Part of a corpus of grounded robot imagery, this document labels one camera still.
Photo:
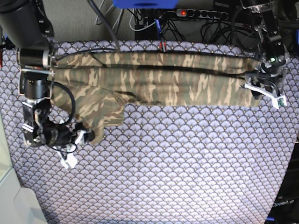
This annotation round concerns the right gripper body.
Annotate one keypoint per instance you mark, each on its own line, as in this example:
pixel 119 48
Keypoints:
pixel 56 137

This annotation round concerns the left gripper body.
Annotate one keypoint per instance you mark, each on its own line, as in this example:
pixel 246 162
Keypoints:
pixel 273 77

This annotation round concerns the camouflage T-shirt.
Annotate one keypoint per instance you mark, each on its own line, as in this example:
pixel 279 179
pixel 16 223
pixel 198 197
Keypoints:
pixel 104 83

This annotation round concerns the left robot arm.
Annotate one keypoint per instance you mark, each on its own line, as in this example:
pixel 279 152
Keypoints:
pixel 271 44

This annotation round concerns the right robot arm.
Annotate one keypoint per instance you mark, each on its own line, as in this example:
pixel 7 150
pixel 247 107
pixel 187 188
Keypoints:
pixel 28 29

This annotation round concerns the white plastic bin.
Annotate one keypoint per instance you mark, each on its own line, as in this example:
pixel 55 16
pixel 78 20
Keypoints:
pixel 18 205

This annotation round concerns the black power strip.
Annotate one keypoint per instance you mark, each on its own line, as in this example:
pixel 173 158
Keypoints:
pixel 203 14

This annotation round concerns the purple fan-pattern tablecloth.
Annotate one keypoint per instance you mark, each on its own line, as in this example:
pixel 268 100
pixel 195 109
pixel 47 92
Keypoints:
pixel 177 165

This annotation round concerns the red black clamp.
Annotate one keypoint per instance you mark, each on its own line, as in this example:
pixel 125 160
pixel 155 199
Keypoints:
pixel 163 46

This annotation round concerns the black OpenArm case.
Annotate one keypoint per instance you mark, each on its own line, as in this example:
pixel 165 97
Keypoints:
pixel 285 209

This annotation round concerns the black box under table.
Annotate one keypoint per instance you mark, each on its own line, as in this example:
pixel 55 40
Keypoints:
pixel 147 34

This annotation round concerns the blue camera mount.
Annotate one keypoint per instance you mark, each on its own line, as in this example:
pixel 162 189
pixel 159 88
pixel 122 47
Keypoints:
pixel 146 4

